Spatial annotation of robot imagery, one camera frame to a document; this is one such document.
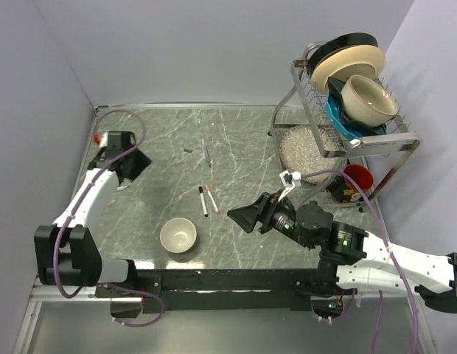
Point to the blue dish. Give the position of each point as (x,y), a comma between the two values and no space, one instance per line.
(346,126)

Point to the white ceramic bowl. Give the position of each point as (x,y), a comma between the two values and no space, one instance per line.
(178,235)

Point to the cream plate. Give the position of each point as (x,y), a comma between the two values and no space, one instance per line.
(364,60)

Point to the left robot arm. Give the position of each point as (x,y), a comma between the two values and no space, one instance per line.
(65,251)

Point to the black plate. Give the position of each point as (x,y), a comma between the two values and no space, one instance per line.
(340,43)

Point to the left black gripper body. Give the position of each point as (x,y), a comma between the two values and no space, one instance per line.
(127,155)

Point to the white pen pink tip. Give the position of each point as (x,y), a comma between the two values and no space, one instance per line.
(213,202)

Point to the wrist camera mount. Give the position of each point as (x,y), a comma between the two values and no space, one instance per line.
(100,140)
(290,181)

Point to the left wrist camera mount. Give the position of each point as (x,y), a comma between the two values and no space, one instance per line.
(100,140)

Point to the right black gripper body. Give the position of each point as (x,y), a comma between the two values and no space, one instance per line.
(278,215)

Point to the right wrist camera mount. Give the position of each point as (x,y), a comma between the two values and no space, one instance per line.
(290,181)

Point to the red cup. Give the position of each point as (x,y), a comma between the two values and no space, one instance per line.
(360,175)

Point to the clear textured glass plate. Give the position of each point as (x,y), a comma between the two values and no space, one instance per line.
(298,151)

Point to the metal dish rack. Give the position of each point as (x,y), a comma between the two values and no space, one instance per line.
(330,143)

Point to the cream bowl on rack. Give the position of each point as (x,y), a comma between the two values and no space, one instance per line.
(368,102)

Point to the black base bar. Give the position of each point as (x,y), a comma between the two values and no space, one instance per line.
(230,289)

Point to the white pen black tip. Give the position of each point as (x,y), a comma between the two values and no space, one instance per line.
(203,204)

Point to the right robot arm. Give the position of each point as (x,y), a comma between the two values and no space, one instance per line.
(351,257)

